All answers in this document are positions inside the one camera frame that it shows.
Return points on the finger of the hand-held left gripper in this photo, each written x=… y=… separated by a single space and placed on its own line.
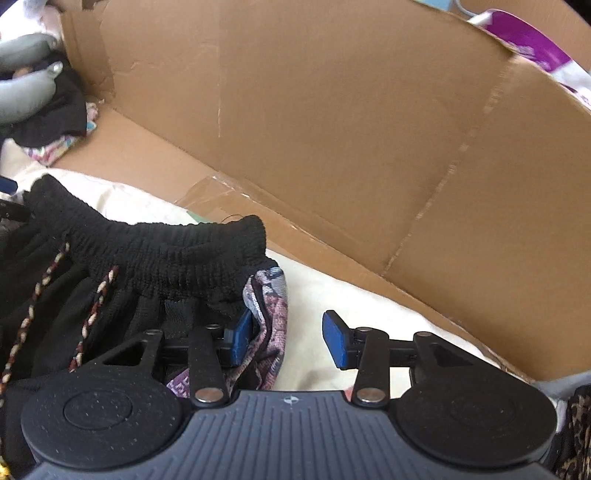
x=11 y=212
x=7 y=185

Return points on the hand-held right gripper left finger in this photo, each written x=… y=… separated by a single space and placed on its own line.
x=241 y=339

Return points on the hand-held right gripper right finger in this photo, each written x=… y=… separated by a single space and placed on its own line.
x=334 y=341

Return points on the black pants bear-print stripes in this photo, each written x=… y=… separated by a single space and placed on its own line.
x=184 y=258

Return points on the white printed bedsheet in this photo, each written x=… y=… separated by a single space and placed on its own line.
x=323 y=286

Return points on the pastel patterned cloth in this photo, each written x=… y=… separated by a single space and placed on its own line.
x=55 y=150

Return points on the black crumpled garment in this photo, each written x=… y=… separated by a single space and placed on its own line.
x=60 y=110

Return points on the grey plush toy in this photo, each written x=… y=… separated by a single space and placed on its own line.
x=23 y=90

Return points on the brown cardboard sheet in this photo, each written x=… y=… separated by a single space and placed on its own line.
x=323 y=138

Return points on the leopard print pillow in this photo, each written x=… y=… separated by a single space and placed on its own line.
x=575 y=429

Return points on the purple white packaging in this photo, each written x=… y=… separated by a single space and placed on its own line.
x=531 y=41

